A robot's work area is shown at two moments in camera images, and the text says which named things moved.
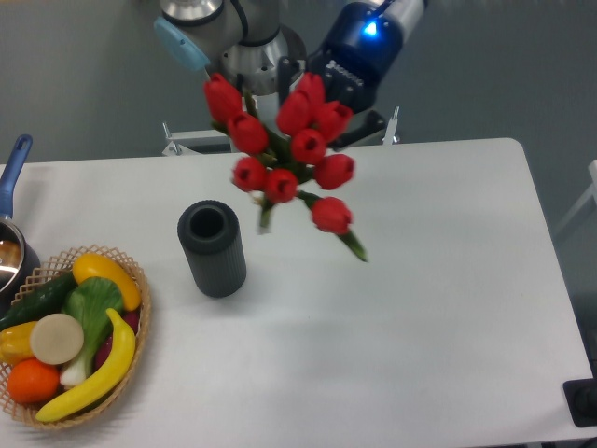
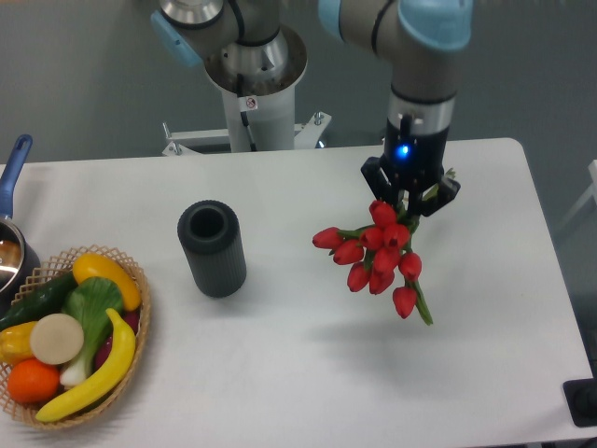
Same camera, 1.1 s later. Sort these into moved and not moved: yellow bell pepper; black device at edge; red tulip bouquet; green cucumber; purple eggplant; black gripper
Moved: red tulip bouquet; black gripper
Not moved: yellow bell pepper; black device at edge; purple eggplant; green cucumber
